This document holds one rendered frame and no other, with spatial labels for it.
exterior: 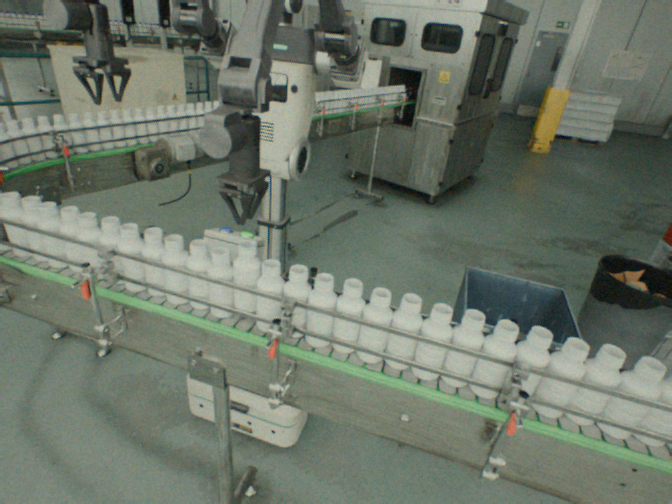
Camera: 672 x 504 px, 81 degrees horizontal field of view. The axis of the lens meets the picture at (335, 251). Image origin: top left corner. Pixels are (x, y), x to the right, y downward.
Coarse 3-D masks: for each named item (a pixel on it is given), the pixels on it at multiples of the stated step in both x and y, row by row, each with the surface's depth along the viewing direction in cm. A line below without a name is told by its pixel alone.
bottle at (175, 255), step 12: (168, 240) 88; (180, 240) 87; (168, 252) 88; (180, 252) 88; (168, 264) 88; (180, 264) 88; (168, 276) 89; (180, 276) 90; (168, 288) 91; (180, 288) 91; (168, 300) 93; (180, 300) 93
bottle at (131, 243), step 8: (128, 224) 91; (136, 224) 91; (128, 232) 89; (136, 232) 90; (128, 240) 90; (136, 240) 91; (144, 240) 94; (120, 248) 90; (128, 248) 90; (136, 248) 91; (120, 256) 92; (128, 264) 92; (136, 264) 92; (128, 272) 93; (136, 272) 93; (144, 272) 94; (144, 280) 95; (128, 288) 95; (136, 288) 95; (144, 288) 96
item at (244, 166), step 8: (240, 152) 70; (248, 152) 70; (256, 152) 72; (232, 160) 71; (240, 160) 71; (248, 160) 71; (256, 160) 72; (232, 168) 72; (240, 168) 71; (248, 168) 72; (256, 168) 73; (216, 176) 72; (224, 176) 72; (232, 176) 73; (240, 176) 72; (248, 176) 72; (256, 176) 74; (264, 176) 76; (216, 184) 72; (224, 184) 71; (232, 184) 71; (240, 184) 70; (248, 184) 70
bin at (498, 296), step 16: (464, 272) 135; (480, 272) 134; (496, 272) 133; (464, 288) 122; (480, 288) 136; (496, 288) 134; (512, 288) 133; (528, 288) 131; (544, 288) 129; (560, 288) 128; (464, 304) 115; (480, 304) 139; (496, 304) 137; (512, 304) 135; (528, 304) 134; (544, 304) 132; (560, 304) 126; (496, 320) 140; (528, 320) 136; (544, 320) 134; (560, 320) 123; (560, 336) 120; (576, 336) 109
